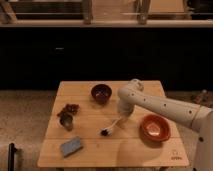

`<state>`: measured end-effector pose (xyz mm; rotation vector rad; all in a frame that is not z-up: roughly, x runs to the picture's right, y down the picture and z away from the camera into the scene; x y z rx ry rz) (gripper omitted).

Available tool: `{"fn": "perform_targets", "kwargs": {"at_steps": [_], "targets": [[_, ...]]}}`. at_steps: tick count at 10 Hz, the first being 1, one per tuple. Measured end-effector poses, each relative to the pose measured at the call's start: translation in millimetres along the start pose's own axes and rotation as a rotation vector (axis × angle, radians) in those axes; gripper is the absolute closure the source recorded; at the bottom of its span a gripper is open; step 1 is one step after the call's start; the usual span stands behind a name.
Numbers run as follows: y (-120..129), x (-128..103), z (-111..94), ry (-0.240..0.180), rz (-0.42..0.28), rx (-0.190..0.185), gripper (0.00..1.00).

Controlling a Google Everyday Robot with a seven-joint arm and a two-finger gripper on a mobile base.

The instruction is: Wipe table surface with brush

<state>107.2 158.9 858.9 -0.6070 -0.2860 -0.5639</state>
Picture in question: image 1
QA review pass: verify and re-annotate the white dish brush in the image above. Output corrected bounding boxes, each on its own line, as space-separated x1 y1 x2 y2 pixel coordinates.
100 117 124 136

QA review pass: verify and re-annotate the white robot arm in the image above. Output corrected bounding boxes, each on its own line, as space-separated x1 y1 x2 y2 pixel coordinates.
117 79 213 171

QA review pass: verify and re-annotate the dark red bowl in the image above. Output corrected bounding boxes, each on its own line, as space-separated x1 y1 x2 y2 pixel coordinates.
91 84 112 105

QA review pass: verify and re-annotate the orange bowl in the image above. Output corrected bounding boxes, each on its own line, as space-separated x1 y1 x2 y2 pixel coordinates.
139 114 171 142

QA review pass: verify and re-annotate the wooden folding table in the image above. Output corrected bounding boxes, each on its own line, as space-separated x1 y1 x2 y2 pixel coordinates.
38 81 189 168

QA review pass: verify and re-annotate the brown crumb pile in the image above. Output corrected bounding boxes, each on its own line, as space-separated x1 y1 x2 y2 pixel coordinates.
57 104 79 117

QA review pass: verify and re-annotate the small metal cup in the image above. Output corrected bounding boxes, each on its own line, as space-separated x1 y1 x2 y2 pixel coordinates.
60 115 73 131

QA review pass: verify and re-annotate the black bar object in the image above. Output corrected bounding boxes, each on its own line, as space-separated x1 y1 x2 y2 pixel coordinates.
8 143 17 171

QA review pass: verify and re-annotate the wooden shelf rail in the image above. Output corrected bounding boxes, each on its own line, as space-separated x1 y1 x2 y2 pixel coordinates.
0 0 213 28

